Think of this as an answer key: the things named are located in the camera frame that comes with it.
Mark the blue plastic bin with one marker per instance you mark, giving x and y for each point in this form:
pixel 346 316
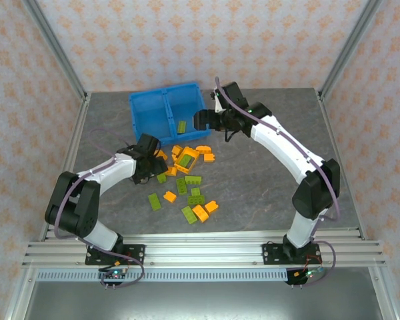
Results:
pixel 150 113
pixel 190 106

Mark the orange arched lego brick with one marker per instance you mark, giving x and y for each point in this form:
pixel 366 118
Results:
pixel 203 149

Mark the aluminium table edge rail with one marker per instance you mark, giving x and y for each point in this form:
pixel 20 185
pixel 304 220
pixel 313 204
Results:
pixel 203 234

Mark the aluminium frame post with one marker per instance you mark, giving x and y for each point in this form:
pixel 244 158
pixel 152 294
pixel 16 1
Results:
pixel 386 296
pixel 56 50
pixel 20 296
pixel 350 50

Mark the grey metal panel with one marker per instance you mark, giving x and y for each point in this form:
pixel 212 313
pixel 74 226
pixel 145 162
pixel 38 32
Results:
pixel 203 301

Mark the aluminium side rail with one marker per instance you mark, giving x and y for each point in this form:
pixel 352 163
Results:
pixel 340 150
pixel 75 146

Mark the wide aluminium base rail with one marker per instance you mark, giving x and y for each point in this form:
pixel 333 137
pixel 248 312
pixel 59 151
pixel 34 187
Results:
pixel 203 255

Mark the small green lego brick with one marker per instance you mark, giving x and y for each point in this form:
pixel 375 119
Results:
pixel 195 191
pixel 161 178

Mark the small circuit board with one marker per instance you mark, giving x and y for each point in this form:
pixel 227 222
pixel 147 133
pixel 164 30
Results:
pixel 307 274
pixel 115 275

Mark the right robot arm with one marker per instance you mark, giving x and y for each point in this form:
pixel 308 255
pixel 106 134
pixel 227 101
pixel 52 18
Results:
pixel 280 140

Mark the orange lego window frame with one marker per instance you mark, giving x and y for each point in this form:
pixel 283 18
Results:
pixel 178 164

